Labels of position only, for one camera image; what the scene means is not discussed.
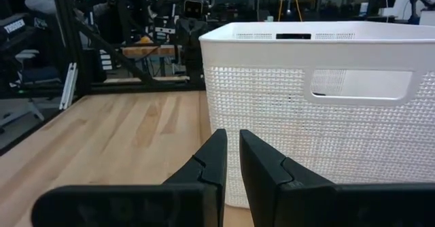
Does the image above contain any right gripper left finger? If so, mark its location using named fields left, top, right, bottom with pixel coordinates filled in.
left=31, top=128, right=228, bottom=227

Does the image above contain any white aluminium profile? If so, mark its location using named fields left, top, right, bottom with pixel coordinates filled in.
left=59, top=63, right=78, bottom=111

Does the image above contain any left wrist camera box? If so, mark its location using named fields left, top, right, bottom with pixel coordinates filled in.
left=183, top=0, right=205, bottom=19

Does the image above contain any wooden background table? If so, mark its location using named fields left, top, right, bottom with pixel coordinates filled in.
left=120, top=44, right=179, bottom=78

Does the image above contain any black left frame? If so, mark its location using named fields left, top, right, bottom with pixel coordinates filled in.
left=50, top=0, right=205, bottom=97

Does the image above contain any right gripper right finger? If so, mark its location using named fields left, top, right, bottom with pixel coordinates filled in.
left=239, top=128, right=435, bottom=227

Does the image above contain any office chair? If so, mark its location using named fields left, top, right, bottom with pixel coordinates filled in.
left=0, top=49, right=64, bottom=133

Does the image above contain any white plastic basket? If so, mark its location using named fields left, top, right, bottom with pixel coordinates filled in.
left=198, top=20, right=435, bottom=209

